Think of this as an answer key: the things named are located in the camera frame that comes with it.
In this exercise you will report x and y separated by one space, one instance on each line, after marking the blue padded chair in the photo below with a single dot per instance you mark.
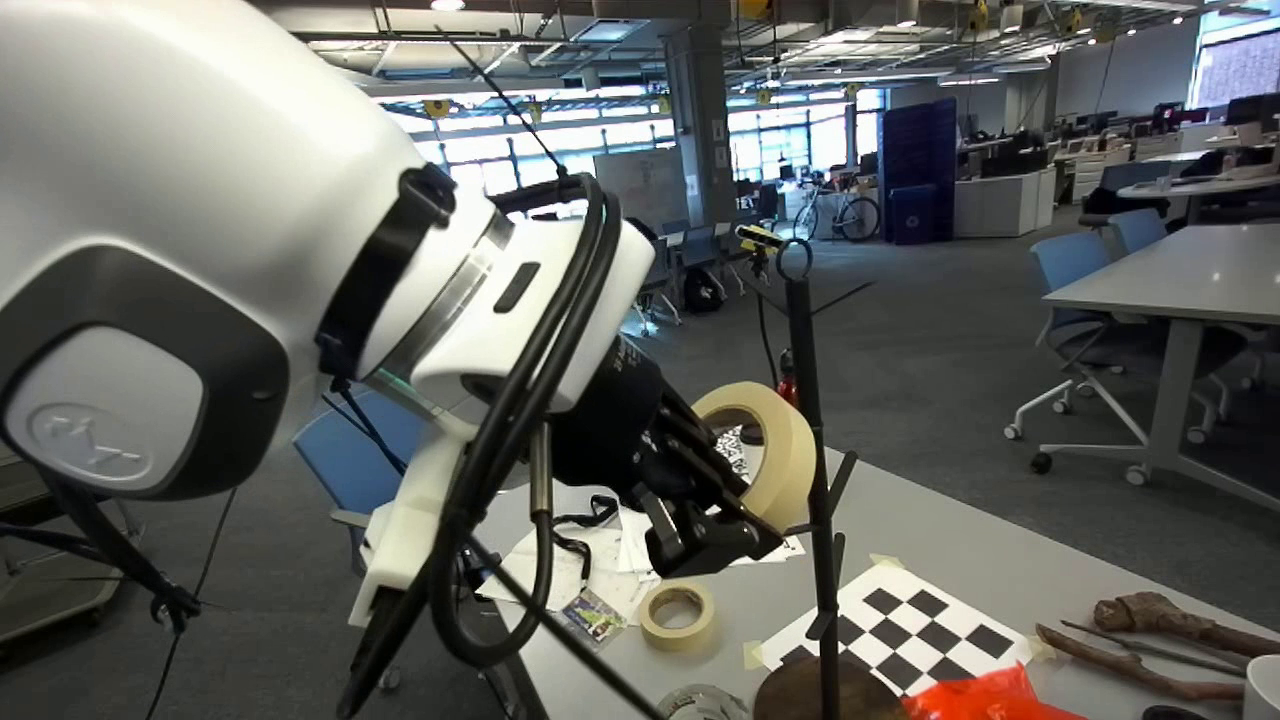
347 463

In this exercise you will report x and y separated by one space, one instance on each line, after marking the grey duct tape roll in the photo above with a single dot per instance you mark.
701 707

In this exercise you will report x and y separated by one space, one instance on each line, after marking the white paper sheets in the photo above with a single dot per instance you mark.
624 565

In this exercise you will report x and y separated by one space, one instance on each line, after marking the black bag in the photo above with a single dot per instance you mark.
701 288

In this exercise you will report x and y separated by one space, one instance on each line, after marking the blue cabinet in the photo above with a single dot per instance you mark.
916 162

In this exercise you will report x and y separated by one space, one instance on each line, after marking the white mug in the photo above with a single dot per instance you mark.
1265 686

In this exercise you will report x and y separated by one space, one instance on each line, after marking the white plastic mount bracket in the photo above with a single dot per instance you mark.
414 535

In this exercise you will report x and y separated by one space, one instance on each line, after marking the grey office table white legs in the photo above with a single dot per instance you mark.
1187 273

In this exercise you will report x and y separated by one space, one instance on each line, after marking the small colourful card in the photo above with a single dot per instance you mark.
595 619

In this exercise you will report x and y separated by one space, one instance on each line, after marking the blue office chair white base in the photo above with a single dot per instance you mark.
1074 261

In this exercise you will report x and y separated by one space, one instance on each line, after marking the white low cabinet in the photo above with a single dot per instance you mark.
1001 204

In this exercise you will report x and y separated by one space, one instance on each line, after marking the long brown wooden branch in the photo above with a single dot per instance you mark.
1133 675

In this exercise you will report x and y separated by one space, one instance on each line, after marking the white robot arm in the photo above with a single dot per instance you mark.
175 174

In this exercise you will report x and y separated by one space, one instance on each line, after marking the black pole wooden base holder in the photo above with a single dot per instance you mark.
816 587

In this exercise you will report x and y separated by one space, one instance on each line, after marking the beige masking tape roll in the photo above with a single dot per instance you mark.
683 643
787 453

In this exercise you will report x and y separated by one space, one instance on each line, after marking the orange plastic bag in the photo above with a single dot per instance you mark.
986 703

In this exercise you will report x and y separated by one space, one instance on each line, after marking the parked bicycle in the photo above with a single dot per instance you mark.
859 216

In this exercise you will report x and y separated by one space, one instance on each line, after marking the black camera on thin stand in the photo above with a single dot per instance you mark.
762 236

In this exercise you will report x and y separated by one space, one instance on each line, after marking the black white checkerboard sheet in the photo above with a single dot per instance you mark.
932 627

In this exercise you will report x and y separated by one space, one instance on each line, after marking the thick brown wooden branch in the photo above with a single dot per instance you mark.
1160 619

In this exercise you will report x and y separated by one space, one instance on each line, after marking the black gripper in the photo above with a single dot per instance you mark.
624 441

